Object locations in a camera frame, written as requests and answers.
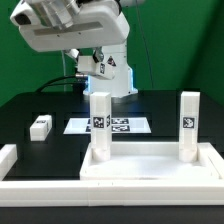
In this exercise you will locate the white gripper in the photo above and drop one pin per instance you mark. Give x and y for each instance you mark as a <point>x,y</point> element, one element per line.
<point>97,23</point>

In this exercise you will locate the white desk tabletop tray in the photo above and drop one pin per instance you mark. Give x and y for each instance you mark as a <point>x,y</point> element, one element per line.
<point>153,161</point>

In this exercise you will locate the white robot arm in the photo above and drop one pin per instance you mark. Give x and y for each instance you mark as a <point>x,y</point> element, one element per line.
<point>116,56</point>

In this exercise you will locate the fiducial marker sheet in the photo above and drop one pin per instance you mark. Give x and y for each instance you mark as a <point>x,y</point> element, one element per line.
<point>119,125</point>

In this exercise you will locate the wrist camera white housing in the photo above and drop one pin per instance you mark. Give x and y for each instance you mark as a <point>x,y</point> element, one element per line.
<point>49,13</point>

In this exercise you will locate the white U-shaped fence frame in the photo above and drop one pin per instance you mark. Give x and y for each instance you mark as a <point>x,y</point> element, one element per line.
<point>104,192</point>

